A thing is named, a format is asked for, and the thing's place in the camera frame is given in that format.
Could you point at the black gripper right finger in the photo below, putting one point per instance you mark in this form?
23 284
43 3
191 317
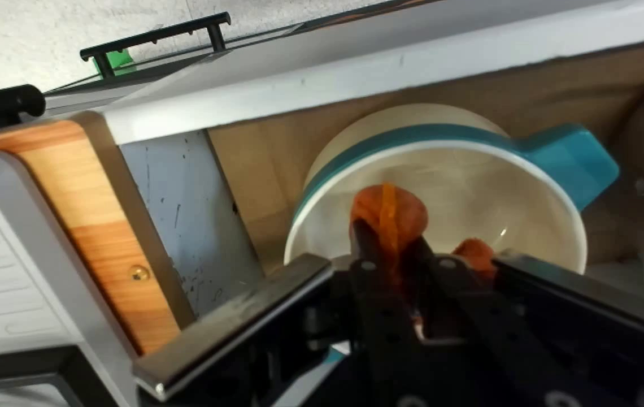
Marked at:
470 339

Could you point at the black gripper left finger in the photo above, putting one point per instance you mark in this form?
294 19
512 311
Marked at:
381 323

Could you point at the orange animal plush toy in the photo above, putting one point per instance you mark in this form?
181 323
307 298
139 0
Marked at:
389 216

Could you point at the white pot teal rim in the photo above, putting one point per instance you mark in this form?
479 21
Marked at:
502 193

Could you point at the white toy sink unit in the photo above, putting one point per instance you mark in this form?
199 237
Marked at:
412 64

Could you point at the white stove top black grates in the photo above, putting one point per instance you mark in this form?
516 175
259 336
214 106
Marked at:
6 285

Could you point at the black green bracket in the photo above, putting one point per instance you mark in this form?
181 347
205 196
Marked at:
154 34

